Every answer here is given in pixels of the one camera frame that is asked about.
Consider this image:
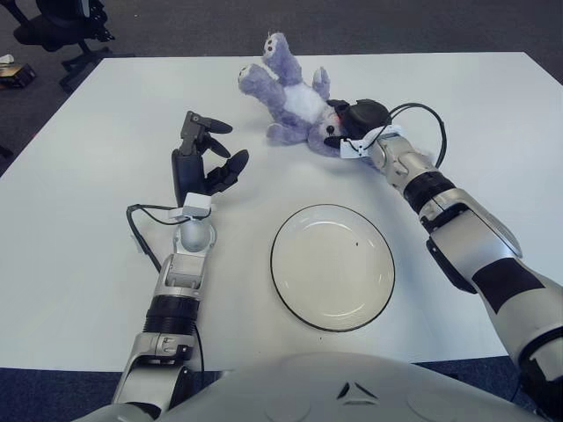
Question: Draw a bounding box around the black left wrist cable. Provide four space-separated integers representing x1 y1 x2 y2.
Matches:
126 203 184 272

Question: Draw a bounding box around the brown cardboard box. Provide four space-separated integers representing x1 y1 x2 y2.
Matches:
0 63 37 89

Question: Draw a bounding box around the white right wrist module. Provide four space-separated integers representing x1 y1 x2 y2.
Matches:
339 124 404 158

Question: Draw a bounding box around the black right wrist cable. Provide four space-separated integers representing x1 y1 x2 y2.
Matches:
389 103 450 168

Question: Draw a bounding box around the purple plush rabbit doll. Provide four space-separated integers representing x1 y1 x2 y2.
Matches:
238 31 375 166

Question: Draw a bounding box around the grey robot torso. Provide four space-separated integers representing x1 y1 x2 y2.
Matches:
160 351 542 422

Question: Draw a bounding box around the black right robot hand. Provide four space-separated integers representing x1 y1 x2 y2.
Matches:
323 98 392 149

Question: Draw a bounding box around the white plate with black rim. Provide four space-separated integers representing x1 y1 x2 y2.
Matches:
270 203 396 333

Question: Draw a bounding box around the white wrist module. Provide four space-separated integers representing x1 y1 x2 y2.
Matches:
339 124 404 158
169 193 213 221

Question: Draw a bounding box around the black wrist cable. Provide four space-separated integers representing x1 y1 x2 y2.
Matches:
389 103 450 168
126 203 184 272

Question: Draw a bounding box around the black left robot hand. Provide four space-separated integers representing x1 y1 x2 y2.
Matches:
170 111 250 207

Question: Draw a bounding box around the black office chair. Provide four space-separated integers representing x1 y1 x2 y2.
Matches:
12 0 135 87

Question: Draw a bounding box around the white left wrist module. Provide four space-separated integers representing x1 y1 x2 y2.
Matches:
169 193 213 221

